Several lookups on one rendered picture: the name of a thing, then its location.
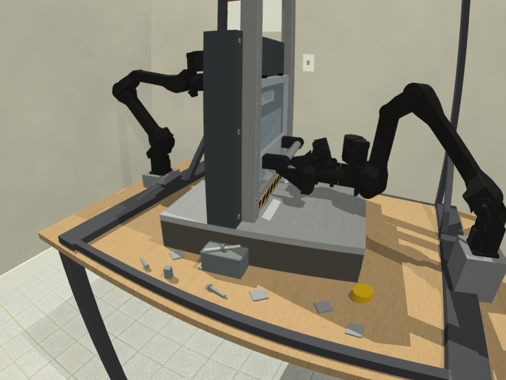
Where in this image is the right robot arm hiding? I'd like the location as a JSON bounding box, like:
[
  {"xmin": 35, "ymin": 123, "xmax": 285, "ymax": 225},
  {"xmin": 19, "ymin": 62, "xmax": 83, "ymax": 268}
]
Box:
[{"xmin": 112, "ymin": 51, "xmax": 203, "ymax": 176}]

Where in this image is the yellow short cylinder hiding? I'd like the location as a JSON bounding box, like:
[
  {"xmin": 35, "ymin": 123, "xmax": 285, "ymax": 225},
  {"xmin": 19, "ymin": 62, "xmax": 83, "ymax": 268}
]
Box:
[{"xmin": 351, "ymin": 283, "xmax": 374, "ymax": 304}]

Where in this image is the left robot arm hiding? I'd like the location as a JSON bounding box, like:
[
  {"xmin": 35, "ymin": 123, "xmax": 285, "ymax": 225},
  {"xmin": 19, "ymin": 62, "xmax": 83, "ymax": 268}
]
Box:
[{"xmin": 312, "ymin": 83, "xmax": 506, "ymax": 259}]

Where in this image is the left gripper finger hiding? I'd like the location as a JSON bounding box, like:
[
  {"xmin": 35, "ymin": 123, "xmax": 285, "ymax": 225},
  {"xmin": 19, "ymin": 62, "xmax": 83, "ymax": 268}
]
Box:
[
  {"xmin": 290, "ymin": 150, "xmax": 311, "ymax": 168},
  {"xmin": 276, "ymin": 164, "xmax": 304, "ymax": 190}
]

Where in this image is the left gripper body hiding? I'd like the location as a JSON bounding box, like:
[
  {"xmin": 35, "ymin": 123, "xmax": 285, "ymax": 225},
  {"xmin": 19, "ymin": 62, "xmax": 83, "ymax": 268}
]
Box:
[{"xmin": 300, "ymin": 149, "xmax": 341, "ymax": 195}]

